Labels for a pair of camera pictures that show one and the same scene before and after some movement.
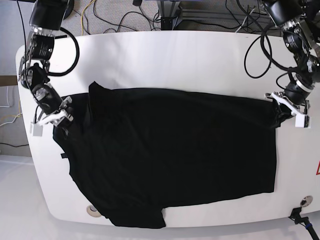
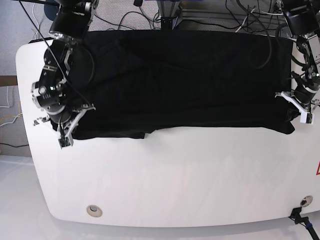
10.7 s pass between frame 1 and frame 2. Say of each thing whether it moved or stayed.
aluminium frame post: stayed
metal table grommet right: stayed
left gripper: moved
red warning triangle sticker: stayed
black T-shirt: moved
